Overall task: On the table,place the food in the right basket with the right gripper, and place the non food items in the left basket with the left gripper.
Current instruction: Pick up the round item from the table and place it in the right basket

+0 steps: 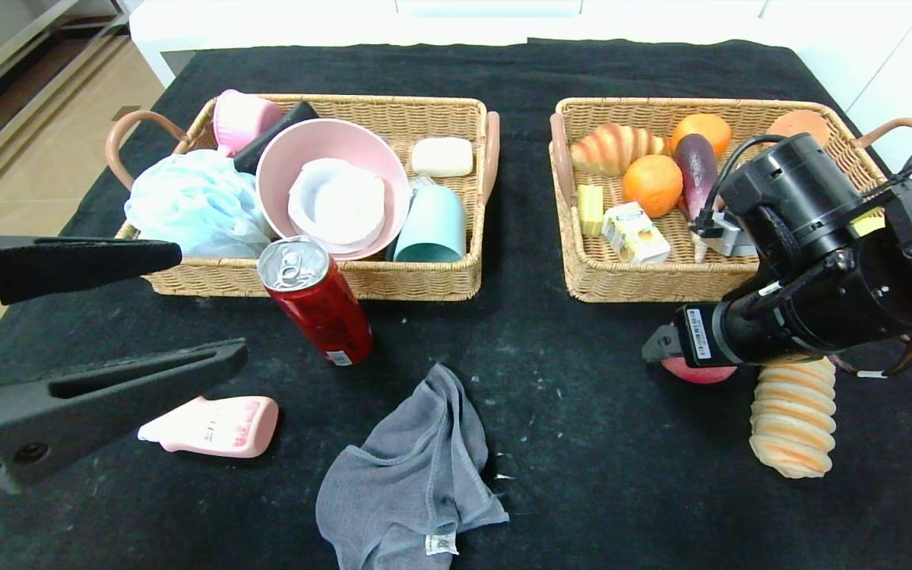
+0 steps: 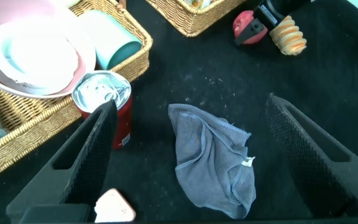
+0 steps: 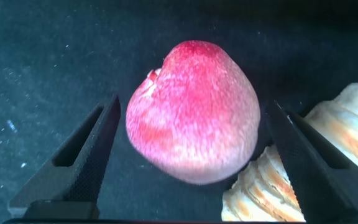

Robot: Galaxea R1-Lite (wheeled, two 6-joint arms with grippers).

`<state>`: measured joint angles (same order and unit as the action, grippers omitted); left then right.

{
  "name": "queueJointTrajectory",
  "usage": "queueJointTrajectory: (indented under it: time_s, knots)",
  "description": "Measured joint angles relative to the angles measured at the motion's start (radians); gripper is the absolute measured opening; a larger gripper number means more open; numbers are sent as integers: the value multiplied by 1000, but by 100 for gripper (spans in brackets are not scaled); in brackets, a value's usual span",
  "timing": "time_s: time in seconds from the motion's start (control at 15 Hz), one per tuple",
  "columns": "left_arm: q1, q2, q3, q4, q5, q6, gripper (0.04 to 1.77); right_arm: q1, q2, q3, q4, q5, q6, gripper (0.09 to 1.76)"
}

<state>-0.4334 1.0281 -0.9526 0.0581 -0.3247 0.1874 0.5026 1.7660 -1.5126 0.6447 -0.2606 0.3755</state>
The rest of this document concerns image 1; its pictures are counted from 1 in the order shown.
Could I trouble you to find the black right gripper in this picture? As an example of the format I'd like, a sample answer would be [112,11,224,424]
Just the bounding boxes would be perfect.
[641,288,787,368]

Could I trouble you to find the red peach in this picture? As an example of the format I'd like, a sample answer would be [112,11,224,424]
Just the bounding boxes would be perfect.
[659,356,738,386]

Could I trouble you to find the long striped bread roll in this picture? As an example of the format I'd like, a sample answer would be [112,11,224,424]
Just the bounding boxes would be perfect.
[749,358,837,479]

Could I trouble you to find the grey cloth with tag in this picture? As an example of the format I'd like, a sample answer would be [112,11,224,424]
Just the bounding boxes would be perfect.
[315,363,511,570]

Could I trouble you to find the small juice carton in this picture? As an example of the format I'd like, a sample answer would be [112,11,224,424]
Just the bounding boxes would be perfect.
[602,202,671,264]

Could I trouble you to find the yellow butter block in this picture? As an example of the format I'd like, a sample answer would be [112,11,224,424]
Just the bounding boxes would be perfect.
[577,184,606,238]

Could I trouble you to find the orange fruit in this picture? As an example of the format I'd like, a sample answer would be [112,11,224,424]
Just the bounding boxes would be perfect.
[670,113,733,158]
[623,154,684,219]

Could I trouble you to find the pink lotion bottle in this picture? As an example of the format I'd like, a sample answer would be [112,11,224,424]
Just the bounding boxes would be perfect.
[138,395,279,459]

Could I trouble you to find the light blue bath pouf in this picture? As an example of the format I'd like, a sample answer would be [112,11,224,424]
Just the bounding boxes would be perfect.
[124,150,273,259]

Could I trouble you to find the purple eggplant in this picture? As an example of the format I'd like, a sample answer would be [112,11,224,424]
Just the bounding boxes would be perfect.
[674,133,720,264]

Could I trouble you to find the croissant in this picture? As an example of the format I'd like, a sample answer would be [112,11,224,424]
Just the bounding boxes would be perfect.
[569,123,667,177]

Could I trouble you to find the red soda can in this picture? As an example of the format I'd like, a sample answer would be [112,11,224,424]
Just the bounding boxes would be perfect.
[258,235,374,367]

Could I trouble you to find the round brown bun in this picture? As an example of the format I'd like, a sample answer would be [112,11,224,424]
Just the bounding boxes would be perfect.
[766,109,831,147]

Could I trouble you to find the teal plastic cup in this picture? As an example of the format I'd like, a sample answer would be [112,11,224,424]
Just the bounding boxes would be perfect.
[393,184,467,263]

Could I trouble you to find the pink ribbed cup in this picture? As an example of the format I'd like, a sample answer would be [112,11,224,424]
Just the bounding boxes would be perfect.
[213,89,285,158]

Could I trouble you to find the white dish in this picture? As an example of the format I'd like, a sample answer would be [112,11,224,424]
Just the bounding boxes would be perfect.
[288,158,386,253]

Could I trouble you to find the black tube bottle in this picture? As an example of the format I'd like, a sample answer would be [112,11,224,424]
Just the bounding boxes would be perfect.
[234,101,321,175]

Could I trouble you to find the white soap bar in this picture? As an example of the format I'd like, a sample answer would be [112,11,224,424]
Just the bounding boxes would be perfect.
[411,137,474,178]

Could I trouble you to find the pink bowl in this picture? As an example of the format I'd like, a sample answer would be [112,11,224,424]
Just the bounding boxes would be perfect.
[256,119,412,260]

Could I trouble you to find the white low cabinet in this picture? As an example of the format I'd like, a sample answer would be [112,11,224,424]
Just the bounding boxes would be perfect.
[128,0,912,112]

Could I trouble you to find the wicker basket brown handles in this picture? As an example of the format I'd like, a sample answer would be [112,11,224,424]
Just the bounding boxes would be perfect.
[549,97,912,304]
[105,95,501,302]

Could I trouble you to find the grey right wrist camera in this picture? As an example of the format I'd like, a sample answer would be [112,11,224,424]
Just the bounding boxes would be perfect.
[693,210,758,258]

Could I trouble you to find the black right camera cable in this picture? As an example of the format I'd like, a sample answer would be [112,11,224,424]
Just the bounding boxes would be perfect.
[701,133,789,232]

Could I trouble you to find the grey metal rail frame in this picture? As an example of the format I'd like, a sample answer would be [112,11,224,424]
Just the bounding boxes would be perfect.
[0,0,132,120]

